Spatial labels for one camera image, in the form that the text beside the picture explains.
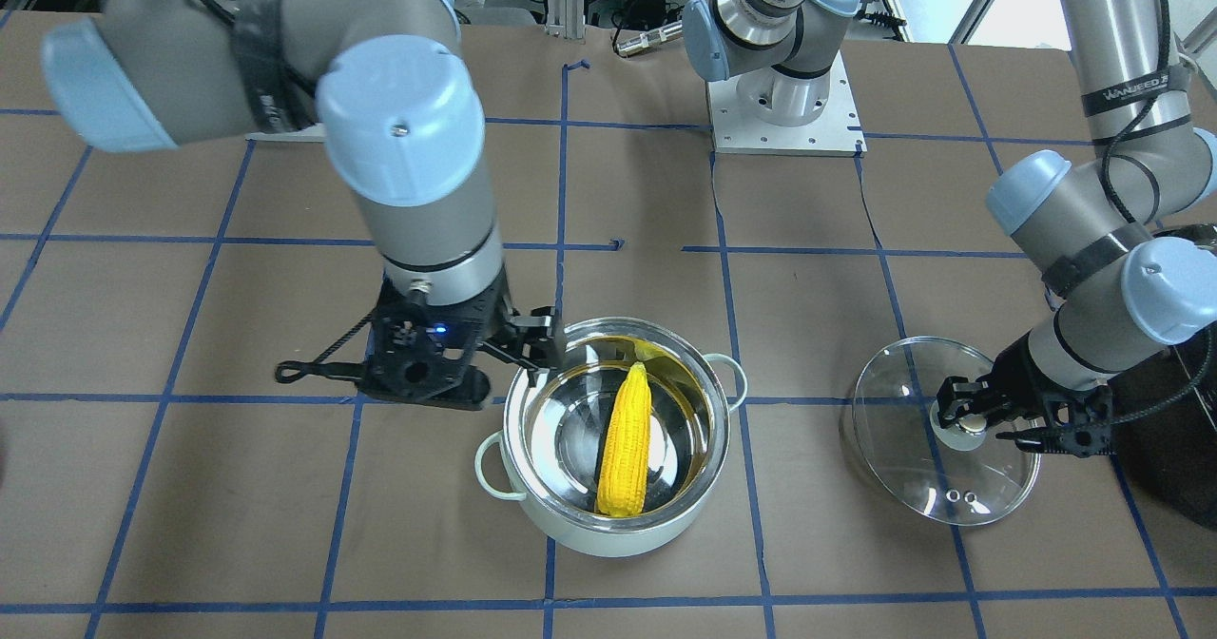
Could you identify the pale green electric pot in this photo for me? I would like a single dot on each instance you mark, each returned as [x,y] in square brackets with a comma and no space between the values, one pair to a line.
[546,457]

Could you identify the glass pot lid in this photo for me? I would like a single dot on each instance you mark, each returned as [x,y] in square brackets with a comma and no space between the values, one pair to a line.
[959,475]

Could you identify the gold metal cylinder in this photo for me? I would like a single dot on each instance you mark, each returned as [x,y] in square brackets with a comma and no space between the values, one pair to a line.
[648,40]

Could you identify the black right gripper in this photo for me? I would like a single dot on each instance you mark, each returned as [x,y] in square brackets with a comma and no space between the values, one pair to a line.
[526,338]

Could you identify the yellow toy corn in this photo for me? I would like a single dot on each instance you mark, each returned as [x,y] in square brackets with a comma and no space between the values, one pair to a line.
[624,465]

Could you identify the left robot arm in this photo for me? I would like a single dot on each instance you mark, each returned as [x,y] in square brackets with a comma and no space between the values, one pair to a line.
[1126,294]

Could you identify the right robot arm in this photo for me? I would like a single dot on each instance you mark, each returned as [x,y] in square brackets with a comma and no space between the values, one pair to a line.
[402,126]

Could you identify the dark brown rice cooker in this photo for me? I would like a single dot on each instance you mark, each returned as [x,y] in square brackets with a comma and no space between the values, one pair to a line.
[1171,454]

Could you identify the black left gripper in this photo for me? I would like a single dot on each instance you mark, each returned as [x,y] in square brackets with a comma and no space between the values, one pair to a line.
[1019,373]

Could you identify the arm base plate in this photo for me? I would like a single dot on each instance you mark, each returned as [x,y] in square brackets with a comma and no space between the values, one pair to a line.
[768,113]

